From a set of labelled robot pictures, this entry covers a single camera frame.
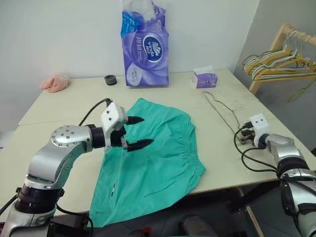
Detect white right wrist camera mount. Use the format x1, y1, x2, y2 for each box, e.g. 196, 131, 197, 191
248, 113, 270, 148

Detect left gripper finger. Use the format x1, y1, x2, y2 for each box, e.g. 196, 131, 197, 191
126, 116, 145, 125
122, 138, 155, 152

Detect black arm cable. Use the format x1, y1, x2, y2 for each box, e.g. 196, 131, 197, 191
233, 122, 281, 173
78, 98, 114, 127

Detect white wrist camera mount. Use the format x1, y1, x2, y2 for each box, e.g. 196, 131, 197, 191
248, 113, 270, 148
101, 102, 128, 151

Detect white wire hanger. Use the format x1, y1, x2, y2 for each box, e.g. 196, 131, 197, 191
241, 31, 316, 75
204, 88, 248, 135

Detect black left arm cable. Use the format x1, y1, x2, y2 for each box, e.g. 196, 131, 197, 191
78, 98, 114, 127

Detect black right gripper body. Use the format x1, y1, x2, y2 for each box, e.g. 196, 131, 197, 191
237, 127, 256, 146

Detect wooden clothes rack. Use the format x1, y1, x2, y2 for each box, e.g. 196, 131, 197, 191
248, 23, 316, 96

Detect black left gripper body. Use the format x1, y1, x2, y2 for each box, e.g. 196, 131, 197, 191
108, 116, 130, 150

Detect pink cloth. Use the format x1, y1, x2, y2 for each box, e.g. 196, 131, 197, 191
39, 72, 71, 94

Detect wooden table leg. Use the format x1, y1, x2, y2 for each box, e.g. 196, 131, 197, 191
236, 187, 264, 237

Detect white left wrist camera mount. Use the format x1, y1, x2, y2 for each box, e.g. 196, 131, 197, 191
101, 102, 128, 151

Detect large purple tissue pack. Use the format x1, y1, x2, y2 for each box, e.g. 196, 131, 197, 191
119, 0, 171, 88

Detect green wire hanger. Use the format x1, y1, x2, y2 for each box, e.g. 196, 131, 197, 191
287, 79, 316, 103

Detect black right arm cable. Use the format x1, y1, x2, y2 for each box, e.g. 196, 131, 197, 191
233, 122, 281, 173

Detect green shorts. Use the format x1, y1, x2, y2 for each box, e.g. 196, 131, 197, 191
88, 97, 207, 228

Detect yellow wire hanger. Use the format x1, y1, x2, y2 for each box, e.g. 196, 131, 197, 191
245, 52, 316, 82

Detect dark grey rounded shape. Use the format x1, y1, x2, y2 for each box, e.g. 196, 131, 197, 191
181, 213, 220, 237

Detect black tape roll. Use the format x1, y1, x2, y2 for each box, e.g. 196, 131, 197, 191
104, 74, 118, 86

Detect black table brace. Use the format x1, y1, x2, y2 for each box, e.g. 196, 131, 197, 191
227, 179, 282, 214

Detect small purple tissue pack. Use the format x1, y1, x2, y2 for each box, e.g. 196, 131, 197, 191
192, 66, 220, 89

